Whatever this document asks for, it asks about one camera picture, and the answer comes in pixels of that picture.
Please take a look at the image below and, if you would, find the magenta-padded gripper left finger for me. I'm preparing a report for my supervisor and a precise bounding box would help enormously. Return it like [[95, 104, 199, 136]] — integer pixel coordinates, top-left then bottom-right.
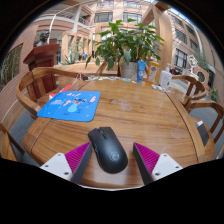
[[39, 141, 93, 185]]

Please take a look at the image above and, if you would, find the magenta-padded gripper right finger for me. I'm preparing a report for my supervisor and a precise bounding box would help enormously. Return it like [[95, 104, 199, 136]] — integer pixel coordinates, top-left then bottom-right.
[[132, 142, 184, 186]]

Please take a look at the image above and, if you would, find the black computer mouse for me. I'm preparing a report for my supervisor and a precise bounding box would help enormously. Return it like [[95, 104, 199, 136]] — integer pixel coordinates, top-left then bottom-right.
[[87, 126, 129, 175]]

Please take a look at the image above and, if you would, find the blue cartoon print mouse pad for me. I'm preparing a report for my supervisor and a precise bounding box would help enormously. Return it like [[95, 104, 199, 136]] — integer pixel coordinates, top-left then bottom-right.
[[36, 90, 102, 123]]

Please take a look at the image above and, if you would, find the dark flat device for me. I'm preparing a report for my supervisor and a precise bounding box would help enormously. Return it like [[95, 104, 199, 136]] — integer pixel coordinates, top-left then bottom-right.
[[195, 120, 210, 148]]

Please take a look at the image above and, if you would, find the wooden round-back armchair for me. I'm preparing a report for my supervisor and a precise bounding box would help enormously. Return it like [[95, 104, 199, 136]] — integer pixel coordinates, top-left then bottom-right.
[[0, 122, 26, 163], [171, 74, 208, 101], [185, 99, 224, 144], [15, 66, 81, 119], [95, 60, 120, 77]]

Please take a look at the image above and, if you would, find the red paper bag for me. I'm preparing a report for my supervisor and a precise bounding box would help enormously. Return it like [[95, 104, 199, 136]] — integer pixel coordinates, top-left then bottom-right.
[[48, 84, 74, 100]]

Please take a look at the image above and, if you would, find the white plastic packet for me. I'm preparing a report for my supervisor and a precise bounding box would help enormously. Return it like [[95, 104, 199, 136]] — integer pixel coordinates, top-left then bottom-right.
[[151, 84, 164, 92]]

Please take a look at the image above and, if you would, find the white pump bottle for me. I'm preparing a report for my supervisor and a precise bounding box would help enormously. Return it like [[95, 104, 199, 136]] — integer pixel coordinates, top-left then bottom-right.
[[158, 63, 173, 90]]

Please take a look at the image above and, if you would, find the yellow liquid bottle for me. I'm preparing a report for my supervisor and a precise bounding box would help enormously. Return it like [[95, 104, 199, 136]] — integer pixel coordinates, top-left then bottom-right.
[[146, 56, 161, 85]]

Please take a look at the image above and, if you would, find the blue squeeze tube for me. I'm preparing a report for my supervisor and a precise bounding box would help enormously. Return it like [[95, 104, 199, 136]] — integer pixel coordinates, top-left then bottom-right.
[[136, 60, 148, 84]]

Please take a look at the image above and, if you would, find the white outdoor sculpture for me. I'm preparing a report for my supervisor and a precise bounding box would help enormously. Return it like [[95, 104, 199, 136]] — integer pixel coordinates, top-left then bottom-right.
[[186, 54, 200, 76]]

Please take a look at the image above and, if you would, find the dark bust statue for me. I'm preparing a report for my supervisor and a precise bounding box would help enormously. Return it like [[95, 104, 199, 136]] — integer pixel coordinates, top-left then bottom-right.
[[35, 29, 51, 48]]

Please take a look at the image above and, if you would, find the green potted plant, white pot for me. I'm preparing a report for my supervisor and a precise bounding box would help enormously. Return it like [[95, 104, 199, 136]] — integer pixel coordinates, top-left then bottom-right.
[[84, 18, 166, 80]]

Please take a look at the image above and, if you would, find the red-brown wooden pedestal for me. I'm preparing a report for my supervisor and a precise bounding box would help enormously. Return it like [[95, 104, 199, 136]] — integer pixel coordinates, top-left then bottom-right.
[[23, 43, 62, 94]]

